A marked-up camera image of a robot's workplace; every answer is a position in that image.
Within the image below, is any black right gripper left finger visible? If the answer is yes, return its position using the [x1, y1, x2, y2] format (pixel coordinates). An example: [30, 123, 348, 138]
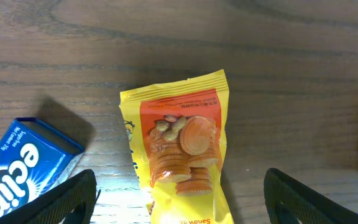
[0, 169, 98, 224]

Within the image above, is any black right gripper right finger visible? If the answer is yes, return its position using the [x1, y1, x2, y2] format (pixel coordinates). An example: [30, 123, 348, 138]
[264, 168, 358, 224]

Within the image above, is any yellow sandwich cracker packet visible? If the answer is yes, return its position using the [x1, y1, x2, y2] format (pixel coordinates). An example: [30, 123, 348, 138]
[119, 70, 234, 224]

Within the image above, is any blue Eclipse mint tin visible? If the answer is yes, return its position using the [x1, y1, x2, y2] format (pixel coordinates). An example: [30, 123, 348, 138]
[0, 118, 85, 217]

